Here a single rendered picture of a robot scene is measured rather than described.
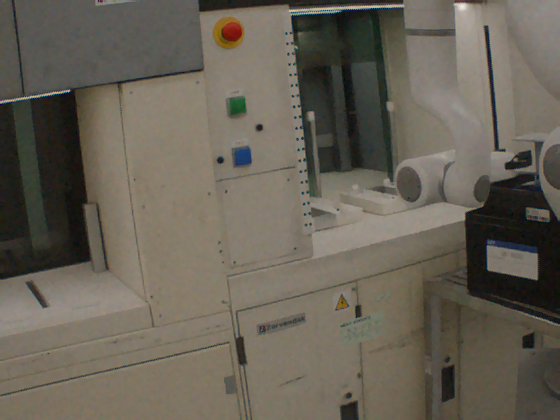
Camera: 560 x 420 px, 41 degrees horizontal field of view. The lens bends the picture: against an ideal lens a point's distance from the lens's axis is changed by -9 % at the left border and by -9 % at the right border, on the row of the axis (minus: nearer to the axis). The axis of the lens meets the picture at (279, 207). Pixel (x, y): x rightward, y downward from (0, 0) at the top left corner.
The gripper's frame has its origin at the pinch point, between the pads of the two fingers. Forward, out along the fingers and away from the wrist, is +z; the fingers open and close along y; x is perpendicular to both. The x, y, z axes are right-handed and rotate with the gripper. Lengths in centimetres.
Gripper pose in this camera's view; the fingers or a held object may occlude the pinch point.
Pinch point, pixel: (513, 157)
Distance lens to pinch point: 160.4
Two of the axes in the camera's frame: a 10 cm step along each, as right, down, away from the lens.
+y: 5.9, 0.9, -8.0
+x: -1.1, -9.8, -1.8
